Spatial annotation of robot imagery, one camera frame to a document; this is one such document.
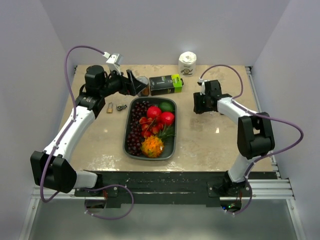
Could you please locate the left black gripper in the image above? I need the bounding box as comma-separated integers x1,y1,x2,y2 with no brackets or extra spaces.
100,67,147,98

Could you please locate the small brass padlock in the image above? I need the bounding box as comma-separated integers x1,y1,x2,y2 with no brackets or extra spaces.
106,102,113,114

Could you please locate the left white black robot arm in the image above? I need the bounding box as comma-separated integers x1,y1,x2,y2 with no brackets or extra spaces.
30,65,148,196

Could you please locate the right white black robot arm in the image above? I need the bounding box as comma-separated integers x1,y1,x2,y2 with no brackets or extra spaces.
193,79,275,197

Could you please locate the tin can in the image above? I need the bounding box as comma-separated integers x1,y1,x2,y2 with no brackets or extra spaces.
137,76,150,97

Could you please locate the black green box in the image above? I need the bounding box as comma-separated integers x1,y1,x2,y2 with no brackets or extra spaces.
149,74,184,96

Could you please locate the red pomegranate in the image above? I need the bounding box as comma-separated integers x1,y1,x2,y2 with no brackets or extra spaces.
146,106,162,119

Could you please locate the green avocado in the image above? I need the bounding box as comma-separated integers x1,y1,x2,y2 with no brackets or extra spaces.
158,101,175,113

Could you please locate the red cherries bunch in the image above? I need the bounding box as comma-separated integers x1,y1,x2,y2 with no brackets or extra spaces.
139,116,164,139

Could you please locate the red apple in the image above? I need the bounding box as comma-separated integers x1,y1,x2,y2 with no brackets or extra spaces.
160,111,175,126

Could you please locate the toilet paper roll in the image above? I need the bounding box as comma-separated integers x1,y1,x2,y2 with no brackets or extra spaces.
178,51,197,77

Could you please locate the dark red grape bunch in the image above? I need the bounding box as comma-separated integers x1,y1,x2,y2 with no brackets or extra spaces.
124,100,151,157

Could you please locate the dark grey fruit tray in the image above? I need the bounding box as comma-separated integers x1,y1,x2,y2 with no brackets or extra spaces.
123,96,178,161

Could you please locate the orange dragon fruit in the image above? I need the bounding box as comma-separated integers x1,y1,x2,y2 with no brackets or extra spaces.
140,135,165,158

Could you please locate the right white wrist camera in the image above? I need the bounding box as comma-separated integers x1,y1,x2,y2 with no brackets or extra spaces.
197,77,207,95

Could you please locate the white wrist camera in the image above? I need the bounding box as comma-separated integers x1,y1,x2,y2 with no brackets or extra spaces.
197,77,207,95
103,51,123,76

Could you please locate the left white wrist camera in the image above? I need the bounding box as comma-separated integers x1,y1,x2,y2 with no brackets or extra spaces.
103,51,123,76

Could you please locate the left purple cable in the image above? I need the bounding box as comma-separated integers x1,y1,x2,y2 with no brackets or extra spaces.
39,45,135,220

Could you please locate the purple cable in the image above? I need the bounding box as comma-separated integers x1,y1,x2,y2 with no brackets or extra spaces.
198,64,305,216
39,45,135,220

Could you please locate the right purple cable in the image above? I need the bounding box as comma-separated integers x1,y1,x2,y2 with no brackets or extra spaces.
198,64,305,216

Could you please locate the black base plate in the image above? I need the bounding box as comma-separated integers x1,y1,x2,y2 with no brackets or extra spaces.
71,171,278,209

